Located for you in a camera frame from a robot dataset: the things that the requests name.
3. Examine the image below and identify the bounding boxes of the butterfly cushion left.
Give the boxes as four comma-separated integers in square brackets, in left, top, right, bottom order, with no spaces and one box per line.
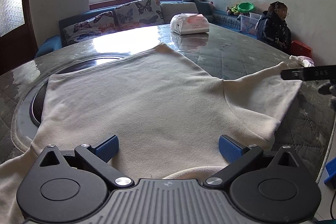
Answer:
[63,11,117,46]

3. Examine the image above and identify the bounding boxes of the tissue pack white pink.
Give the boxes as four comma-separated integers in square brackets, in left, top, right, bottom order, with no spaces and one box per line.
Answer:
[170,13,210,35]

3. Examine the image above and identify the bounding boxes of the grey plain cushion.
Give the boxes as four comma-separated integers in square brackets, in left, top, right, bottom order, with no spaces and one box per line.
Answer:
[161,2,199,24]

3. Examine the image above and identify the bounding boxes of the round black induction cooktop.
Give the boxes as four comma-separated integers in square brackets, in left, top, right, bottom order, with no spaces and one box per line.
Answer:
[29,56,127,127]

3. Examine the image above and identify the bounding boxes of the clear plastic storage box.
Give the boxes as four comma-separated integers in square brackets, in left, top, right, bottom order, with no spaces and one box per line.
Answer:
[238,12,261,36]

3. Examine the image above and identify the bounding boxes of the red box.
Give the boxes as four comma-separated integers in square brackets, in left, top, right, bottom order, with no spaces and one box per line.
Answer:
[290,40,313,58]

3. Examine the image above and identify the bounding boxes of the blue plastic stool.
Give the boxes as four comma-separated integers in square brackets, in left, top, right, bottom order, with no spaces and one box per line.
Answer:
[324,158,336,190]

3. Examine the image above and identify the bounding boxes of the dark wooden door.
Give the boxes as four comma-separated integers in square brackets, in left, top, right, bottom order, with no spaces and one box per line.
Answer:
[1,0,38,74]

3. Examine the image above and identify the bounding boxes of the green plastic basin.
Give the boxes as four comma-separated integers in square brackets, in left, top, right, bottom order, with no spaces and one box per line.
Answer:
[237,2,255,14]

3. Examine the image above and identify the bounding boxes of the butterfly cushion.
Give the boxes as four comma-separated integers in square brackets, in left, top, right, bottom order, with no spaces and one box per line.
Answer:
[63,11,117,46]
[114,0,165,31]

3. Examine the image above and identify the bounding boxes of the butterfly cushion right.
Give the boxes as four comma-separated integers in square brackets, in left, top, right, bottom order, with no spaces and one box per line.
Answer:
[114,0,165,31]

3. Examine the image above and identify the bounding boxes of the white pink small garment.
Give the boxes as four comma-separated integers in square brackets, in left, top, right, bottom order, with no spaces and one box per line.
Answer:
[289,55,315,68]

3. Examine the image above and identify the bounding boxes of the blue sofa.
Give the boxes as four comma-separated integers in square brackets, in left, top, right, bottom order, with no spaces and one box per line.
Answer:
[35,0,259,58]

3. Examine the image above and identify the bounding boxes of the cream white shirt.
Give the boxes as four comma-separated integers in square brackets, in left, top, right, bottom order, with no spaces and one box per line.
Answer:
[1,44,302,223]

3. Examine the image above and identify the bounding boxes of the child in dark jacket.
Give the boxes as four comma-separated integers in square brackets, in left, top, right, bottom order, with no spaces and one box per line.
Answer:
[255,1,291,54]

